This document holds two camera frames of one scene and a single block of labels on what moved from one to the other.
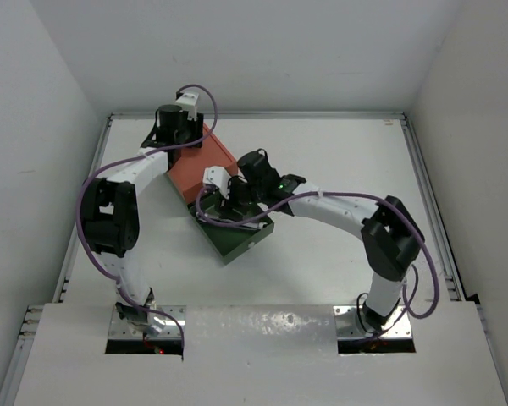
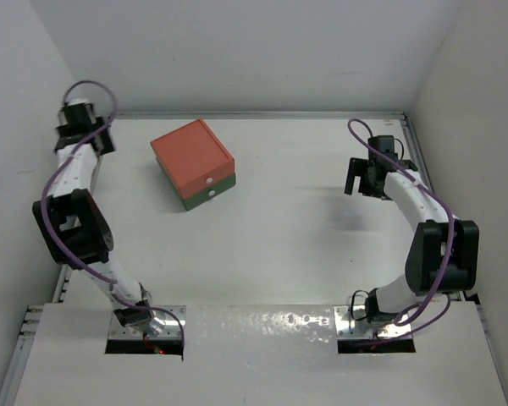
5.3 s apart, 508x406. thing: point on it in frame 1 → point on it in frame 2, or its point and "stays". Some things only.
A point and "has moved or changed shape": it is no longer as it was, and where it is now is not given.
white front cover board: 259,356 stays
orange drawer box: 187,178 stays
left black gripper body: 190,130 → 107,141
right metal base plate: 346,327 stays
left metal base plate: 122,329 stays
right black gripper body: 242,195 → 360,167
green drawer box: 229,242 has moved or changed shape
